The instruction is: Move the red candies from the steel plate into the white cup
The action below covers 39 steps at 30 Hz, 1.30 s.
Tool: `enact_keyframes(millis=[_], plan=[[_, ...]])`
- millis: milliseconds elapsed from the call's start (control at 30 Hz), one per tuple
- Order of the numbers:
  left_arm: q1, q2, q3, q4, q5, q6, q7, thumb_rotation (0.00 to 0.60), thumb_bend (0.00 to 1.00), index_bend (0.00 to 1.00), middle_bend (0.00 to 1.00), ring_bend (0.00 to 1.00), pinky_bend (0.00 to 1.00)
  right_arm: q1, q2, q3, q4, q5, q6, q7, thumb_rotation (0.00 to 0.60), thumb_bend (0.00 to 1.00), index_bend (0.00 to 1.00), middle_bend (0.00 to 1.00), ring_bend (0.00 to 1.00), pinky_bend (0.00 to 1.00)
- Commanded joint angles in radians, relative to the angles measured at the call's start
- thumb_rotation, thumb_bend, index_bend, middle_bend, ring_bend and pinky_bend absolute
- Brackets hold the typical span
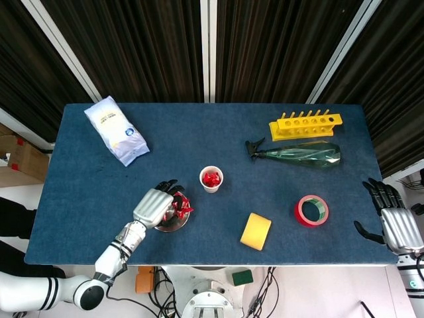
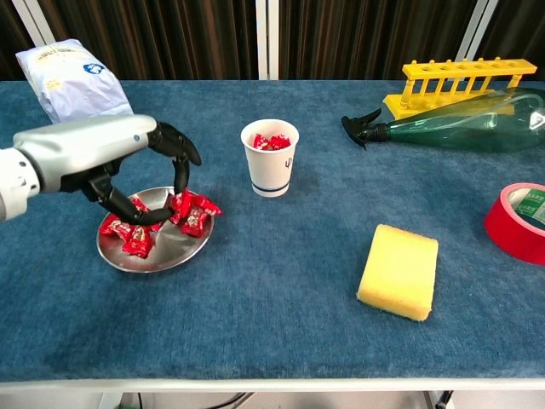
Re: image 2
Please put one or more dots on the round stainless steel plate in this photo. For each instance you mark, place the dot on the round stainless steel plate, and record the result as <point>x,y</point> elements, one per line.
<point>170,251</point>

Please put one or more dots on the green spray bottle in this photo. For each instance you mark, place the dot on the green spray bottle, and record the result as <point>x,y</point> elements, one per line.
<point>460,132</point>

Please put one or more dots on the white paper cup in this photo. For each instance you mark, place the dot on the white paper cup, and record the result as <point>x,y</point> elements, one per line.
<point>270,170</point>

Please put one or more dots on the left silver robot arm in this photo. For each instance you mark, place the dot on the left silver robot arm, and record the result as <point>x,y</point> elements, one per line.
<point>13,183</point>

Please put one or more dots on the yellow test tube rack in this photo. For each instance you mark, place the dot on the yellow test tube rack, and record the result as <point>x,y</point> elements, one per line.
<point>426,100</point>

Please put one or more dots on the blue table cloth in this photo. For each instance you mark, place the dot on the blue table cloth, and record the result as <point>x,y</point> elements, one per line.
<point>272,298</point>

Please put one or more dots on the dark brown curtain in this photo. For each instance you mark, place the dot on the dark brown curtain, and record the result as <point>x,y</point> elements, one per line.
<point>170,34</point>

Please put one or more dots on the white table leg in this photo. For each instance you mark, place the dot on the white table leg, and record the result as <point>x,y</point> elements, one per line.
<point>111,401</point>

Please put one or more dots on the white upright frame post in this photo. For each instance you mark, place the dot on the white upright frame post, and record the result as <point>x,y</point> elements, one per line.
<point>267,38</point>

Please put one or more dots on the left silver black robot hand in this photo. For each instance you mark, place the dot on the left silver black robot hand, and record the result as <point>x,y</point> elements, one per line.
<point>85,145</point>

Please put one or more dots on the white blue snack bag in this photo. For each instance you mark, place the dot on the white blue snack bag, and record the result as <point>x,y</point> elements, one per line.
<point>76,85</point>

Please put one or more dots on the red tape roll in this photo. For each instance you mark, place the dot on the red tape roll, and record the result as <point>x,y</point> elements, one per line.
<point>511,234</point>

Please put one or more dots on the white table frame edge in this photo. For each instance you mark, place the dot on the white table frame edge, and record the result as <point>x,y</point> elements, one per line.
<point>272,385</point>

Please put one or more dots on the white slanted frame post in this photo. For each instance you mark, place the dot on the white slanted frame post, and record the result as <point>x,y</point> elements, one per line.
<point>481,30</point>
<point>32,21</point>

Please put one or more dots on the yellow sponge block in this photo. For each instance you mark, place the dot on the yellow sponge block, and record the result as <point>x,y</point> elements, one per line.
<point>400,272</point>

